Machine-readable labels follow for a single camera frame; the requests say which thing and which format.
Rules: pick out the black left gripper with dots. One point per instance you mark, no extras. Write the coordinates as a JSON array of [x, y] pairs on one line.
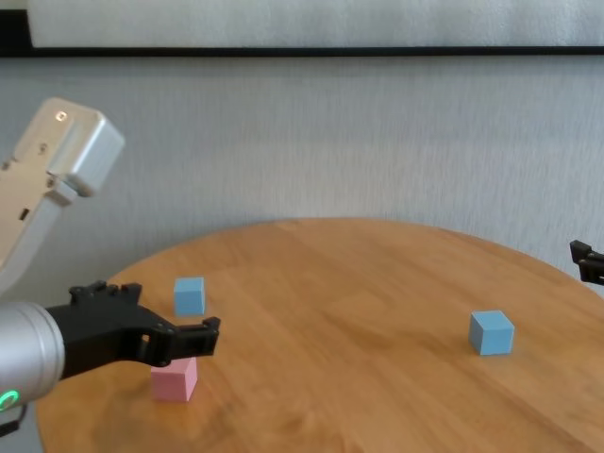
[[99, 335]]

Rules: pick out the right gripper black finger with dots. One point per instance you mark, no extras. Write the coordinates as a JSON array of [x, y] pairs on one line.
[[590, 264]]

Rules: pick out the pink cube block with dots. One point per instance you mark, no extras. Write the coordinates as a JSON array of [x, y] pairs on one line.
[[172, 383]]

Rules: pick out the blue cube block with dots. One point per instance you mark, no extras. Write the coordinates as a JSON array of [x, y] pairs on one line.
[[189, 296], [491, 334]]

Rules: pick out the white wall panel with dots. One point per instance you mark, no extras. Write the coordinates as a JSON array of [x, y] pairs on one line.
[[302, 21]]

